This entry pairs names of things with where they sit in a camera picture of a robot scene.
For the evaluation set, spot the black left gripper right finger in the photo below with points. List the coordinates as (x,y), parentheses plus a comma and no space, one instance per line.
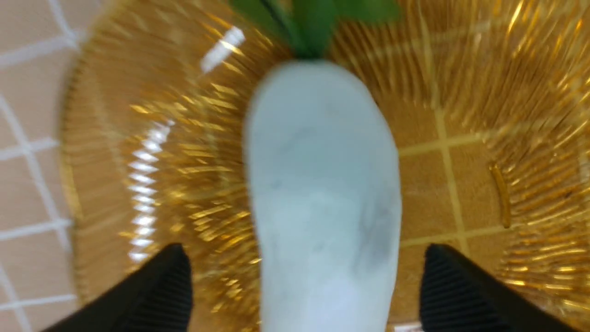
(456,295)

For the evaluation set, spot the amber ribbed glass plate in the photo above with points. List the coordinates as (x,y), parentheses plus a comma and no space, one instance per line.
(488,101)

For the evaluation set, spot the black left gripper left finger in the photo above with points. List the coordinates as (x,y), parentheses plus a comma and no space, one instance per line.
(158,297)

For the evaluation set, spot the white radish with leaves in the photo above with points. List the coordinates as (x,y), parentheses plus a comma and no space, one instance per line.
(323,177)

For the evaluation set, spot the checkered tan tablecloth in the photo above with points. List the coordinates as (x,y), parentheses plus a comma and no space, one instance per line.
(39,41)

